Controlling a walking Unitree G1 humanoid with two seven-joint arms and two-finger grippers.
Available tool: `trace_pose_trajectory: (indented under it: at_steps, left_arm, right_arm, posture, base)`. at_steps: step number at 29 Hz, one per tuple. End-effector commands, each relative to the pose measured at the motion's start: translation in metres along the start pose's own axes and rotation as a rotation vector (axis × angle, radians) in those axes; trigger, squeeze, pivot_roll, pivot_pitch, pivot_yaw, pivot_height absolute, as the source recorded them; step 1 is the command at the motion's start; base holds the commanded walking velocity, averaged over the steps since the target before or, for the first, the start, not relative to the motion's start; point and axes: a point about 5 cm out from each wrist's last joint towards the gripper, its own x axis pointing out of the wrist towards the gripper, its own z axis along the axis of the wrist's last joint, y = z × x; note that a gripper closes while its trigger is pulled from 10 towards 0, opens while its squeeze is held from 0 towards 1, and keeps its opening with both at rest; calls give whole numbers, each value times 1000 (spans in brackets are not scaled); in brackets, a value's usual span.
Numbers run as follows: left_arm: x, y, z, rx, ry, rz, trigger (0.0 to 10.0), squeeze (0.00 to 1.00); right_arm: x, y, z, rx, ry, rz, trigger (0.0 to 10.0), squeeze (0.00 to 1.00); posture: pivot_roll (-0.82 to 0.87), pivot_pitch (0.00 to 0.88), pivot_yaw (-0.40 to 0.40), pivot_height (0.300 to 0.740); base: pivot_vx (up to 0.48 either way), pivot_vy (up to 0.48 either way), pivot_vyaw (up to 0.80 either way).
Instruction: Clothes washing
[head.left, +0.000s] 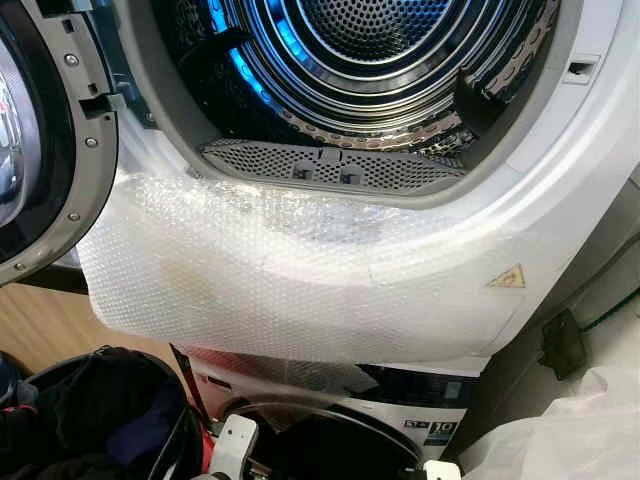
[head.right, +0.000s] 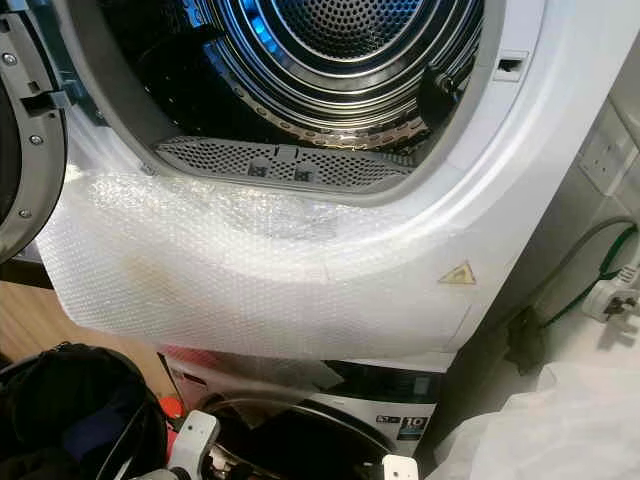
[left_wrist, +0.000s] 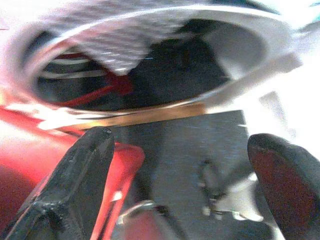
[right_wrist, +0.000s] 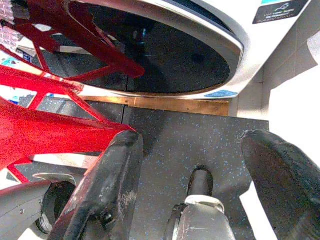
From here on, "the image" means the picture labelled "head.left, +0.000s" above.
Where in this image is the red plastic item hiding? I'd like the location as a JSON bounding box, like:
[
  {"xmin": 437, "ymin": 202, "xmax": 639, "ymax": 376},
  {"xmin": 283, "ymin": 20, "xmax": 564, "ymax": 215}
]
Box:
[{"xmin": 199, "ymin": 425, "xmax": 217, "ymax": 473}]

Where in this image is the grey round dryer door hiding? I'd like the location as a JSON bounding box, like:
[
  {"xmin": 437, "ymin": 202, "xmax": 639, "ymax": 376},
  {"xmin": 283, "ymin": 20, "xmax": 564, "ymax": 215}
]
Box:
[{"xmin": 0, "ymin": 0, "xmax": 121, "ymax": 287}]

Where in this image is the green cable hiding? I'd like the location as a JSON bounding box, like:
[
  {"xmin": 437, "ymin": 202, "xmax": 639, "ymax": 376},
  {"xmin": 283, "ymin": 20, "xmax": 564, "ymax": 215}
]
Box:
[{"xmin": 580, "ymin": 290, "xmax": 640, "ymax": 332}]

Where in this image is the white plastic bag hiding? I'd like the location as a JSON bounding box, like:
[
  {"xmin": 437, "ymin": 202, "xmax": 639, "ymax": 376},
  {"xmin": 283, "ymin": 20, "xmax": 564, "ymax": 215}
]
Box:
[{"xmin": 460, "ymin": 365, "xmax": 640, "ymax": 480}]

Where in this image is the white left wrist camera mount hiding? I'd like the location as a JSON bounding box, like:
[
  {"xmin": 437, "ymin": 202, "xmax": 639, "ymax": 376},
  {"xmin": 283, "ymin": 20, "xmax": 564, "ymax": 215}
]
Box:
[{"xmin": 208, "ymin": 413, "xmax": 259, "ymax": 480}]

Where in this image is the black clothes pile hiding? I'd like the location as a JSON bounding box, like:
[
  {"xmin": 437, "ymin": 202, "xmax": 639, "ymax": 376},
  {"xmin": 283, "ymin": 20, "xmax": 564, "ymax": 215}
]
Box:
[{"xmin": 0, "ymin": 355, "xmax": 191, "ymax": 480}]

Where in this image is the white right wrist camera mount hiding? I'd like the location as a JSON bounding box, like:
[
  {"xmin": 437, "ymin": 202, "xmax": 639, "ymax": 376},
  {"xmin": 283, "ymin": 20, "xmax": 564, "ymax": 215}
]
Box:
[{"xmin": 422, "ymin": 460, "xmax": 463, "ymax": 480}]

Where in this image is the clear bubble wrap sheet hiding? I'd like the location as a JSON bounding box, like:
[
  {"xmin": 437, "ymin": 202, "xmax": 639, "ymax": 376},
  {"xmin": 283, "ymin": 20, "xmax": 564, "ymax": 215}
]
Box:
[{"xmin": 75, "ymin": 170, "xmax": 531, "ymax": 363}]

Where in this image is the grey mesh lint filter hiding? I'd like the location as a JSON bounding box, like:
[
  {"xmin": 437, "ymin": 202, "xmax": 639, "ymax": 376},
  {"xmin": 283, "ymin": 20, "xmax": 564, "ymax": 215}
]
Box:
[{"xmin": 200, "ymin": 138, "xmax": 469, "ymax": 197}]

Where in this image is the dark blue garment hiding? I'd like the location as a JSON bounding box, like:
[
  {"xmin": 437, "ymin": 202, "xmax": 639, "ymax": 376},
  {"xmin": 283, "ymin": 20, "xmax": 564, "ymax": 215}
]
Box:
[{"xmin": 108, "ymin": 400, "xmax": 189, "ymax": 471}]

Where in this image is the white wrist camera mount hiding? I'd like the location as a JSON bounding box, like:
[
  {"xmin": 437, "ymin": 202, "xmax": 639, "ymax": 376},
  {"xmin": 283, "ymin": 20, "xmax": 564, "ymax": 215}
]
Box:
[
  {"xmin": 422, "ymin": 460, "xmax": 463, "ymax": 480},
  {"xmin": 208, "ymin": 413, "xmax": 259, "ymax": 480}
]

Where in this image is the silver washing machine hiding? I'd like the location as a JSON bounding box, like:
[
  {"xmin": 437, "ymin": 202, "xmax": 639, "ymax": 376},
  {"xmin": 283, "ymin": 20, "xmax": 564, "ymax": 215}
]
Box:
[{"xmin": 172, "ymin": 345, "xmax": 491, "ymax": 480}]

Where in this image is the black laundry basket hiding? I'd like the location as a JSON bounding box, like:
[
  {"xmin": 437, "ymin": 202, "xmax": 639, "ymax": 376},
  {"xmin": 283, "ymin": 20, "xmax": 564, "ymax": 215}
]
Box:
[{"xmin": 0, "ymin": 345, "xmax": 207, "ymax": 480}]

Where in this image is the stainless steel dryer drum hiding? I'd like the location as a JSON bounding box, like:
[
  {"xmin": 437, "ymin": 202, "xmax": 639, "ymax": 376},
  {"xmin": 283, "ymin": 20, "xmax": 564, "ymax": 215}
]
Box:
[{"xmin": 150, "ymin": 0, "xmax": 561, "ymax": 153}]

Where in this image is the yellow triangular warning sticker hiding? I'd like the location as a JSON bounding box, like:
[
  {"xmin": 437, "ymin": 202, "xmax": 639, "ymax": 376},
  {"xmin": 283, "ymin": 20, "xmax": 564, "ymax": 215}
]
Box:
[{"xmin": 487, "ymin": 263, "xmax": 527, "ymax": 290}]

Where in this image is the white tumble dryer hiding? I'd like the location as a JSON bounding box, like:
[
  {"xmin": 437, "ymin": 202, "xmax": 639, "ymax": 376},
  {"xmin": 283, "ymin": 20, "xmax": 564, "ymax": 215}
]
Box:
[{"xmin": 60, "ymin": 0, "xmax": 640, "ymax": 363}]

